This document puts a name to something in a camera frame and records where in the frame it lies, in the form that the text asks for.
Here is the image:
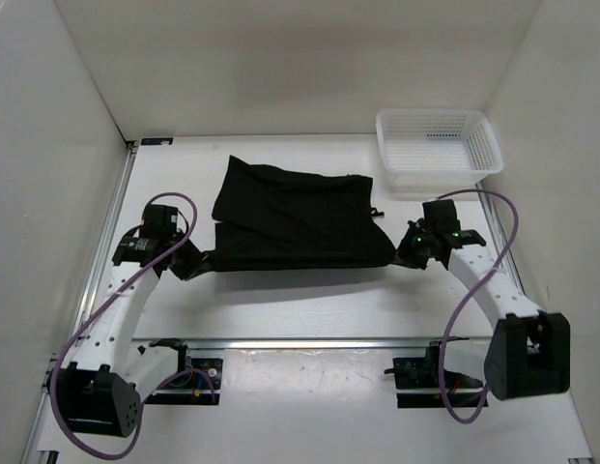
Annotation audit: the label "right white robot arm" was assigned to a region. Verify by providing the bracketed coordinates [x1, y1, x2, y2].
[396, 199, 571, 400]

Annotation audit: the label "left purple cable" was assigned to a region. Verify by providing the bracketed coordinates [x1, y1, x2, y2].
[47, 191, 199, 460]

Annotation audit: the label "aluminium right rail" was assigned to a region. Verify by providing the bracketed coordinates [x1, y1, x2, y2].
[475, 181, 588, 446]

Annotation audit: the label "white plastic basket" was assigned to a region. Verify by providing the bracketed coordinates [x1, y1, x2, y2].
[376, 109, 503, 190]

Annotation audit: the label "aluminium left rail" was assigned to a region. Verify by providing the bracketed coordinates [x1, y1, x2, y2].
[17, 140, 140, 463]

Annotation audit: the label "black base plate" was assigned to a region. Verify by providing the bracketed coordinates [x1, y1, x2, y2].
[384, 357, 483, 409]
[146, 352, 224, 406]

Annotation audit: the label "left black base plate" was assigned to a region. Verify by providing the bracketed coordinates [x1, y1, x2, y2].
[146, 352, 224, 406]

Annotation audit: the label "aluminium front rail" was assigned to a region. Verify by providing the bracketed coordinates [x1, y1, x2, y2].
[67, 336, 494, 353]

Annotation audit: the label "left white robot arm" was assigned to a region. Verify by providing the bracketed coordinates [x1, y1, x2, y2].
[48, 203, 207, 438]

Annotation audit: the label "aluminium rail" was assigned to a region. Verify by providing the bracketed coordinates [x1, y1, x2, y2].
[17, 140, 140, 463]
[67, 336, 494, 353]
[475, 181, 588, 446]

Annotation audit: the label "black shorts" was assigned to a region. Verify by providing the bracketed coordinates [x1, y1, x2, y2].
[207, 157, 395, 273]

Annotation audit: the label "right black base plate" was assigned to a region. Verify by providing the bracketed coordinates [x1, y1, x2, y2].
[384, 357, 483, 409]

